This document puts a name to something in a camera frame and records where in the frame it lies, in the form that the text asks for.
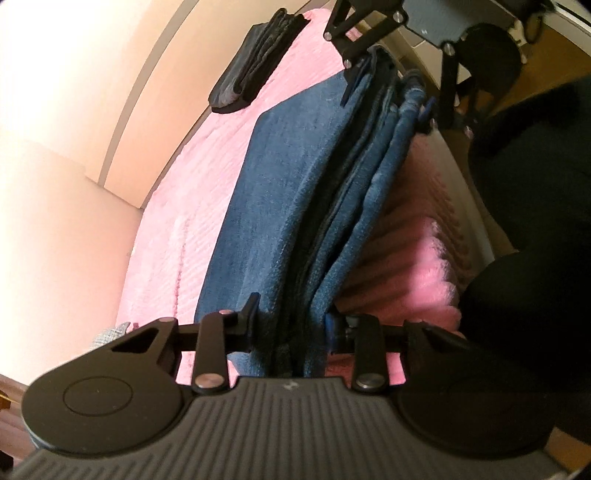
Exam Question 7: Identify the blue denim jeans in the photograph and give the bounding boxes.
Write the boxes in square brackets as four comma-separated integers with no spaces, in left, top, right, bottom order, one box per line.
[194,44,438,380]

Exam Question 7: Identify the grey striped pillow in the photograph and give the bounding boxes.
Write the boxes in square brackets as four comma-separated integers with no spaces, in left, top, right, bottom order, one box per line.
[90,320,136,350]

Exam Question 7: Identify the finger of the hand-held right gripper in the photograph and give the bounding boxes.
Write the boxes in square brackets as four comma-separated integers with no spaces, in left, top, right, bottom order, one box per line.
[322,0,410,109]
[417,41,477,138]

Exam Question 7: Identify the dark grey garment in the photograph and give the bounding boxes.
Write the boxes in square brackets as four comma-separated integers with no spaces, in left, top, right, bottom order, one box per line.
[209,9,309,115]

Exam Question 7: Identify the person's black clothing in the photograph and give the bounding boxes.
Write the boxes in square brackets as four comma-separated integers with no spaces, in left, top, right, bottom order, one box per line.
[462,83,591,445]

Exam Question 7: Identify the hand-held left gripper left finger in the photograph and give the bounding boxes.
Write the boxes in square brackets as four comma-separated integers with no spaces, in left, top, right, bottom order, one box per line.
[110,292,260,395]

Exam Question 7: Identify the pink ribbed bed blanket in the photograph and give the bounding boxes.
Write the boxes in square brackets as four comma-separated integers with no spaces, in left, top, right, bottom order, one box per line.
[113,7,468,389]

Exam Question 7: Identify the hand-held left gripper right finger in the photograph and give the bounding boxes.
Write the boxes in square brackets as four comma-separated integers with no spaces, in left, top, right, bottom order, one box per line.
[324,313,468,394]

